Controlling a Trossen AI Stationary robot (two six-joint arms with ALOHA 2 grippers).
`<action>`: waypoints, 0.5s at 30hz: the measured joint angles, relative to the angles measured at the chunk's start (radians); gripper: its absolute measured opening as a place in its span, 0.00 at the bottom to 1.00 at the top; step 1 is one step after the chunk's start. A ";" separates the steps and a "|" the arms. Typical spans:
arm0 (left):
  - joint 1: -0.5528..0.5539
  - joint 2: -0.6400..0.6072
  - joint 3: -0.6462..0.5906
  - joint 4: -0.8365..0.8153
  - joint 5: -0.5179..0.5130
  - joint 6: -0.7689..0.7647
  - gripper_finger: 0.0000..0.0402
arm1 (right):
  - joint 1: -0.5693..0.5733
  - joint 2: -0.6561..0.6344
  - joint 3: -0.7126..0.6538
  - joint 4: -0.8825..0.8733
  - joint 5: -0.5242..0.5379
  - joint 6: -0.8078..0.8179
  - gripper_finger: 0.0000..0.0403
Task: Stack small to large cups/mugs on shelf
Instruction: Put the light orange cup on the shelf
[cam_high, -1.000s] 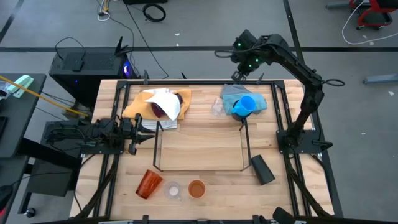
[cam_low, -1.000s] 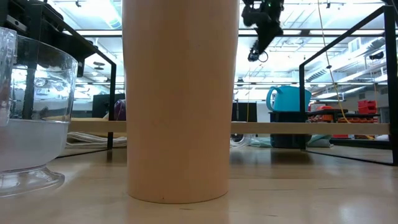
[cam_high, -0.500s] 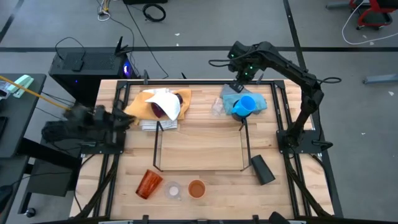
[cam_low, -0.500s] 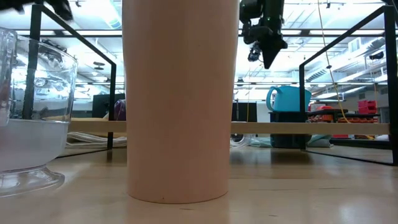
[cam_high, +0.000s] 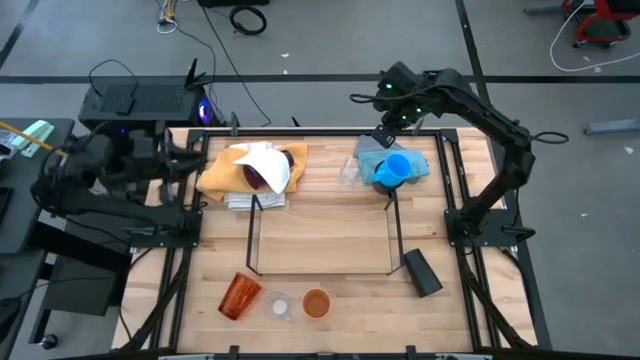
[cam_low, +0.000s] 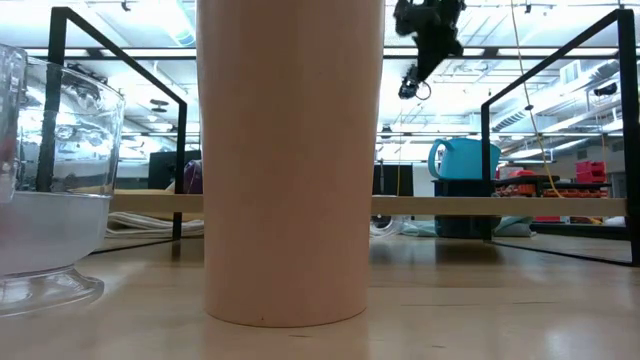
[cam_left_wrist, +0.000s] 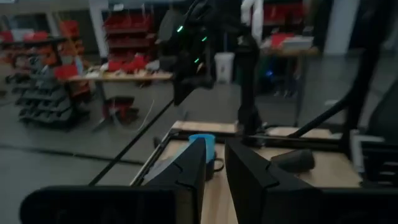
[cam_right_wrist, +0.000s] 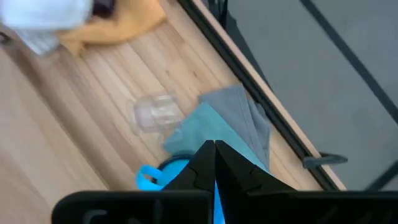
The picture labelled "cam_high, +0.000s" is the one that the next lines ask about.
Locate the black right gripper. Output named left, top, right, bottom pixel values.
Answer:
left=370, top=61, right=436, bottom=149

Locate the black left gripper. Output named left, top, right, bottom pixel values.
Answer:
left=117, top=124, right=207, bottom=181

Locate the blue plastic mug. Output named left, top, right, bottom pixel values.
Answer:
left=372, top=153, right=414, bottom=189

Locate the clear glass cup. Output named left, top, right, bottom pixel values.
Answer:
left=339, top=156, right=361, bottom=187

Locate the purple translucent tumbler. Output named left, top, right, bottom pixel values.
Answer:
left=242, top=149, right=296, bottom=190

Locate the white cloth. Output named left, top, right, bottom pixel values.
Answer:
left=232, top=141, right=292, bottom=195

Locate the clear acrylic tray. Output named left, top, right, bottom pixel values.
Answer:
left=244, top=191, right=407, bottom=277

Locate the tall black tumbler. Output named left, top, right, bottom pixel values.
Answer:
left=402, top=248, right=444, bottom=299

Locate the orange translucent tumbler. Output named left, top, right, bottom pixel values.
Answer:
left=217, top=272, right=263, bottom=321

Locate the small clear glass mug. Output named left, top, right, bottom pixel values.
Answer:
left=263, top=291, right=293, bottom=322

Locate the peach plastic cup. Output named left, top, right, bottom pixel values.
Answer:
left=301, top=288, right=332, bottom=320

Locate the grey cloth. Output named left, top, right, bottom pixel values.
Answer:
left=353, top=133, right=406, bottom=159

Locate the yellow cloth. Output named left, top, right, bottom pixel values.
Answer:
left=195, top=142, right=309, bottom=202

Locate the light blue cloth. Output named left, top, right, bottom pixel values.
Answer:
left=357, top=148, right=431, bottom=185

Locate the black computer tower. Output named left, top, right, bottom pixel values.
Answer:
left=78, top=74, right=224, bottom=134

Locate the small black box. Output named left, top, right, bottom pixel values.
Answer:
left=114, top=94, right=136, bottom=115

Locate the black wifi antenna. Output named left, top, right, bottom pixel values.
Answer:
left=183, top=58, right=214, bottom=91

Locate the mint green stapler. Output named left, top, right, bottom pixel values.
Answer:
left=10, top=119, right=55, bottom=159

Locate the black desk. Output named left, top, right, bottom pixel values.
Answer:
left=0, top=117, right=76, bottom=255

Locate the black cabinet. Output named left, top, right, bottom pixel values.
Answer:
left=42, top=254, right=126, bottom=317

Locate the clear plastic packet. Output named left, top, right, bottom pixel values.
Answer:
left=0, top=128, right=20, bottom=161

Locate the grey floor bar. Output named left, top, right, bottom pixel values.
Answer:
left=523, top=2, right=566, bottom=15
left=582, top=118, right=640, bottom=136

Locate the black aluminium table frame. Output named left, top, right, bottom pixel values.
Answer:
left=119, top=117, right=551, bottom=360

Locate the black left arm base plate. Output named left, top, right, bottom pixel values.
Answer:
left=130, top=209, right=204, bottom=249

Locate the long black floor cable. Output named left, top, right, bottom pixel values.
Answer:
left=198, top=3, right=274, bottom=127

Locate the black tower cable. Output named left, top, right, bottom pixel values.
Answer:
left=88, top=58, right=139, bottom=96

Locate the white and yellow cable bundle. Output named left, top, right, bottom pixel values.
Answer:
left=155, top=0, right=179, bottom=35

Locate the black coiled cable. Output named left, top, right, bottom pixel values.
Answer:
left=228, top=4, right=268, bottom=36

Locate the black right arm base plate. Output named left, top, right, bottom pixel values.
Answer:
left=444, top=208, right=536, bottom=247

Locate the white floor cable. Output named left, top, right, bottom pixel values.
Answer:
left=548, top=0, right=640, bottom=74

